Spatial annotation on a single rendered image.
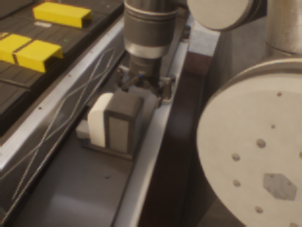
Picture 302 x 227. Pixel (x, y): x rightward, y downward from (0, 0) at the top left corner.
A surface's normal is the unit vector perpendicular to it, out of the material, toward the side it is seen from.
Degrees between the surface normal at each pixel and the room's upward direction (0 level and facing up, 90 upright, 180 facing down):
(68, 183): 0
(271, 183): 90
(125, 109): 0
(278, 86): 53
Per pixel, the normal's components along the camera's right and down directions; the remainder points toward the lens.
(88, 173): 0.11, -0.71
